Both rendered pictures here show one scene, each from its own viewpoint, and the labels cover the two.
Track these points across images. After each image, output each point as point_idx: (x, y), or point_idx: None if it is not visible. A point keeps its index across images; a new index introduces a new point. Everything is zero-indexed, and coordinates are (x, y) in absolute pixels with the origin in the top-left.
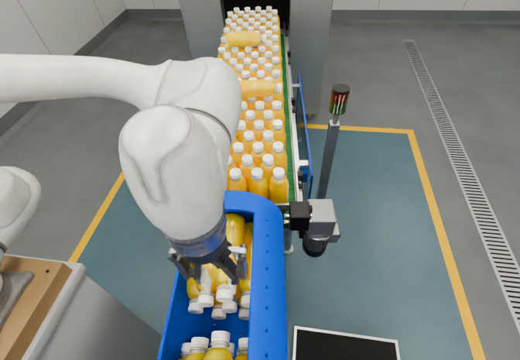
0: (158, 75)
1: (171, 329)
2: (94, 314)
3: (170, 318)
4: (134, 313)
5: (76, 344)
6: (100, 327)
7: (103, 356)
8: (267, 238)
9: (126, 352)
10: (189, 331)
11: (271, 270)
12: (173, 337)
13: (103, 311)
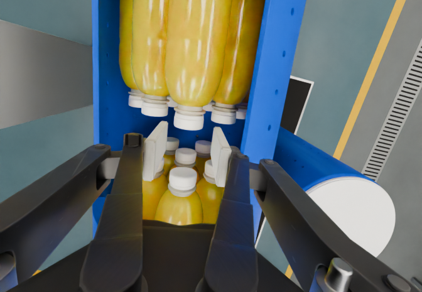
0: None
1: (107, 132)
2: (7, 54)
3: (102, 125)
4: (70, 41)
5: (2, 88)
6: (29, 63)
7: (49, 86)
8: (291, 19)
9: (76, 75)
10: (135, 120)
11: (281, 93)
12: (114, 137)
13: (21, 48)
